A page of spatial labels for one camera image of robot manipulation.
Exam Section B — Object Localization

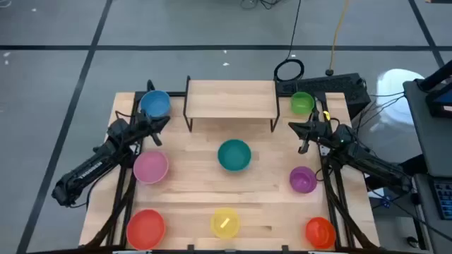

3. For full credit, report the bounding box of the yellow plastic bowl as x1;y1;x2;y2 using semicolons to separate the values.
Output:
210;207;242;240

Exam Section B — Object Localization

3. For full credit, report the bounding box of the orange plastic bowl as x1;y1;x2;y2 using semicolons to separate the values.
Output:
304;217;337;250

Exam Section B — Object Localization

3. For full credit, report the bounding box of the black keyboard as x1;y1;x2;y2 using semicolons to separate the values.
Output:
431;178;452;222

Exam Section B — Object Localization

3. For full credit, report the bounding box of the grey equipment cart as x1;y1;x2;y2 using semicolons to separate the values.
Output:
402;79;452;254

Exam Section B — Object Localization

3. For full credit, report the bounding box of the black cable with coil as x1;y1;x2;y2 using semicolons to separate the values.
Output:
273;0;306;83

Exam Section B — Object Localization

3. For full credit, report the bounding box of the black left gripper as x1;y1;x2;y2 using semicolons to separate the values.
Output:
132;113;172;147

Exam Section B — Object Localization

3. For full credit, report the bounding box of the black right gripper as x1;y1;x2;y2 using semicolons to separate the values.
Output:
288;121;335;155

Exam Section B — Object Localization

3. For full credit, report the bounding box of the blue plastic bowl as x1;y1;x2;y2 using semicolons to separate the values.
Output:
140;90;172;119

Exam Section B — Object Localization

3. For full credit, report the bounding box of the pink plastic bowl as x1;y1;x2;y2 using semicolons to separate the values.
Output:
132;150;170;185

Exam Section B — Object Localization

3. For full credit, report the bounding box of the green plastic bowl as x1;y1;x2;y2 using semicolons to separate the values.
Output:
290;91;316;115

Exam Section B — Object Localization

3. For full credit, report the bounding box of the black cable tangle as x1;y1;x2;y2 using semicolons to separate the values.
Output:
239;0;283;11

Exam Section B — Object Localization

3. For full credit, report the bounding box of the teal plastic bowl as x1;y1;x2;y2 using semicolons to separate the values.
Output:
217;138;253;173

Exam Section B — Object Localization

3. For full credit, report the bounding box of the purple plastic bowl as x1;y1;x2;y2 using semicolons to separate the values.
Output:
289;166;318;195

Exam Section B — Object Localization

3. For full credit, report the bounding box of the yellow cable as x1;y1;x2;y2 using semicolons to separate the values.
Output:
328;0;350;77

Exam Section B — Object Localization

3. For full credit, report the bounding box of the wooden shelf with black legs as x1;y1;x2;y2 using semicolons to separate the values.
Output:
182;75;281;133

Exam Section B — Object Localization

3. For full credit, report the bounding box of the large red plastic bowl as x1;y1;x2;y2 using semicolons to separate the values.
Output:
126;208;167;251

